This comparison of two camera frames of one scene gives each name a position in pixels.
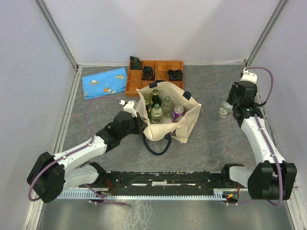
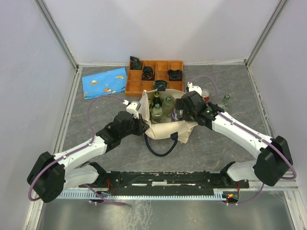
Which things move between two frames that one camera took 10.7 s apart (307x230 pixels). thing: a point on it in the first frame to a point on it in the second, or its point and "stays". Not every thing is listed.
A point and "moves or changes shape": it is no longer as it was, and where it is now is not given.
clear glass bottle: (157, 114) stays
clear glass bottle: (226, 110) moves or changes shape
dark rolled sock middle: (147, 73) stays
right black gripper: (232, 89) to (180, 106)
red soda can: (179, 119) moves or changes shape
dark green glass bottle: (155, 99) stays
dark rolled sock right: (175, 74) stays
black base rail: (161, 182) stays
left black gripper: (141, 125) stays
